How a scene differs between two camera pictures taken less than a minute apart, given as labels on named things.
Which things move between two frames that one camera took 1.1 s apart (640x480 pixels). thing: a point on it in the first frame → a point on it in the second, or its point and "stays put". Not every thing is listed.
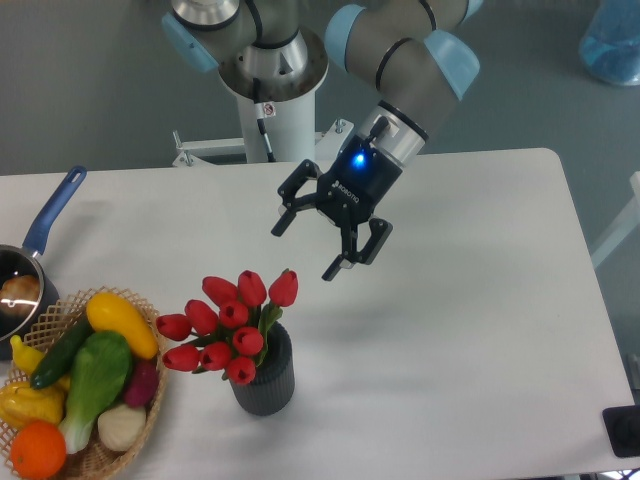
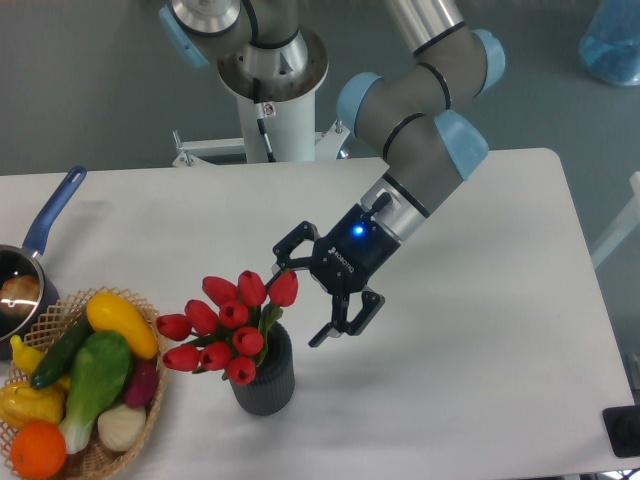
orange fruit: x=38 y=450 stays put
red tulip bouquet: x=229 y=331 stays put
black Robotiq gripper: x=348 y=193 → x=345 y=260
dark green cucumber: x=62 y=350 stays put
